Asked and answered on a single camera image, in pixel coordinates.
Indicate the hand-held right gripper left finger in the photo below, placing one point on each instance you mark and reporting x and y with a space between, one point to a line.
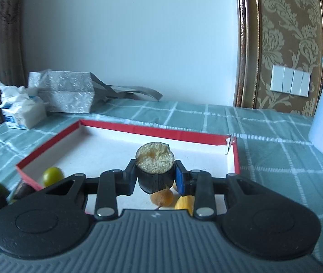
130 179

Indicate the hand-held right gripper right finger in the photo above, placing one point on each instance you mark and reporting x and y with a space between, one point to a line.
179 180

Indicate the yellow ridged pepper piece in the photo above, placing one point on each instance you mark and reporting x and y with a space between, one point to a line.
184 203

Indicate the brown longan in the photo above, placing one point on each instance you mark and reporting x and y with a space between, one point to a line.
162 197

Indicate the dark round passion fruit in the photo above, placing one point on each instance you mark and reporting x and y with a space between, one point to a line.
23 191

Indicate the red cardboard box tray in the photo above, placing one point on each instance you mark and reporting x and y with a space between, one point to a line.
107 153

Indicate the round green lime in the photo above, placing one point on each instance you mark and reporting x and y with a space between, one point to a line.
51 176

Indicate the green checked tablecloth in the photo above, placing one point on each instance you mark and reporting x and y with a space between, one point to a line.
263 153

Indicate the white tissue pack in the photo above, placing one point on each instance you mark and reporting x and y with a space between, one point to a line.
24 113

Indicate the silver patterned gift bag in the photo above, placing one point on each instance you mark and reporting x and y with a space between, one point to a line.
64 91

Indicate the white wall switch panel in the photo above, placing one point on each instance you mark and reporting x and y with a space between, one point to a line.
289 79

